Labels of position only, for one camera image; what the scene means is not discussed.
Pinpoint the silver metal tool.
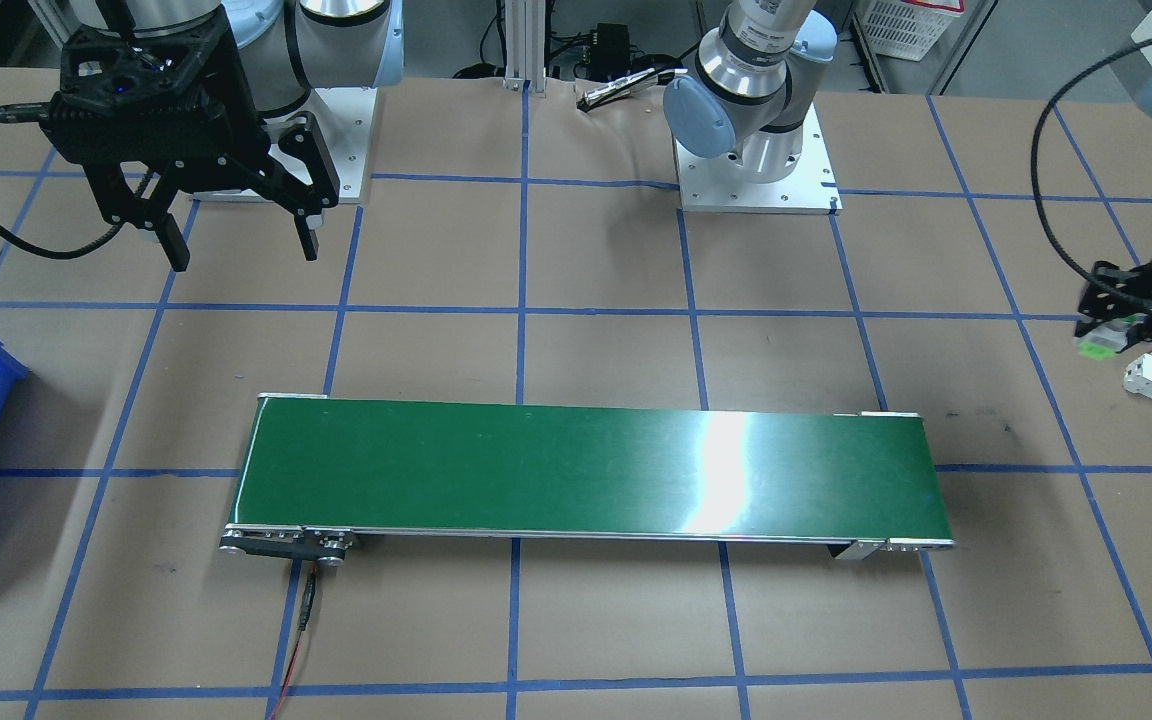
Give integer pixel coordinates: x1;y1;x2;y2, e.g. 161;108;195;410
576;66;689;112

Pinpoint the green belt conveyor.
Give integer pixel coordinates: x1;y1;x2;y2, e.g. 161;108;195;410
219;393;955;573

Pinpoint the red black conveyor wire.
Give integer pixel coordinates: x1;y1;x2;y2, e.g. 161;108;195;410
264;560;323;720

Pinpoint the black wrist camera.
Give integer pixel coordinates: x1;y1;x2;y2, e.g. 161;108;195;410
59;25;242;111

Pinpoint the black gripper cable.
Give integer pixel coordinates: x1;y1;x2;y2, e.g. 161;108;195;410
0;100;155;263
1029;28;1152;296

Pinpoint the green white push button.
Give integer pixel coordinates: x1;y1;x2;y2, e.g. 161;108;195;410
1074;310;1152;363

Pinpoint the black power supply box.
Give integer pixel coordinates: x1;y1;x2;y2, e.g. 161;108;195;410
591;22;635;73

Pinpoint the white plastic basket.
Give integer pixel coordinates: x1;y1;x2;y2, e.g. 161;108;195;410
851;0;967;64

